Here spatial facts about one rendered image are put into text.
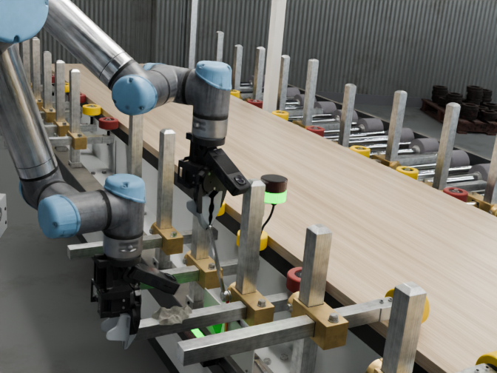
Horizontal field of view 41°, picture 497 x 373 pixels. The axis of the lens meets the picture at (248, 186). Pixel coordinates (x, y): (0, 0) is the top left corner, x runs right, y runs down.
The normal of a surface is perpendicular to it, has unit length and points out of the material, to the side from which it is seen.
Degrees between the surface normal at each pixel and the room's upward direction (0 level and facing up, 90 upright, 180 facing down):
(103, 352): 0
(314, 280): 90
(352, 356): 90
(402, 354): 90
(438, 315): 0
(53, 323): 0
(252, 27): 90
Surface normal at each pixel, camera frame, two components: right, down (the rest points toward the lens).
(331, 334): 0.48, 0.32
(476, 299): 0.08, -0.94
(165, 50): 0.08, 0.32
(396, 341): -0.88, 0.09
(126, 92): -0.30, 0.29
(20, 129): 0.24, 0.45
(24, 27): 0.67, 0.18
